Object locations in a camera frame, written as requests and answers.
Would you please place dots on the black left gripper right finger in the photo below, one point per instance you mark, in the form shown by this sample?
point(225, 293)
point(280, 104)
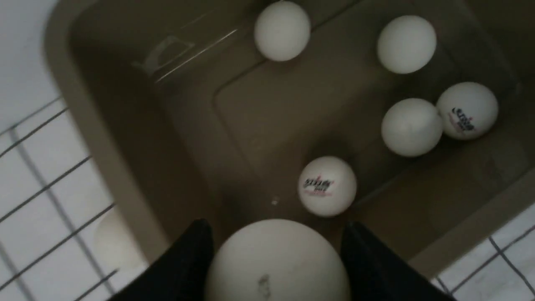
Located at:
point(376, 273)

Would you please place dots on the olive plastic storage bin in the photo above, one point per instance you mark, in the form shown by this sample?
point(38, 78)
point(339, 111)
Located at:
point(186, 120)

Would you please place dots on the white ping-pong ball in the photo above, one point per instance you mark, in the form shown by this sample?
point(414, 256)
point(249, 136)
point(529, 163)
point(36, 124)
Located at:
point(412, 127)
point(282, 31)
point(468, 110)
point(327, 186)
point(114, 243)
point(406, 44)
point(277, 260)

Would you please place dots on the white black-grid tablecloth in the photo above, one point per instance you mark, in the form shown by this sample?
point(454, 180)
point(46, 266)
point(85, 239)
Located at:
point(53, 196)

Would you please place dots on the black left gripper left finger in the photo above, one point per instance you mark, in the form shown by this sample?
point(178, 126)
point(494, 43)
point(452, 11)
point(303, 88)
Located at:
point(178, 275)

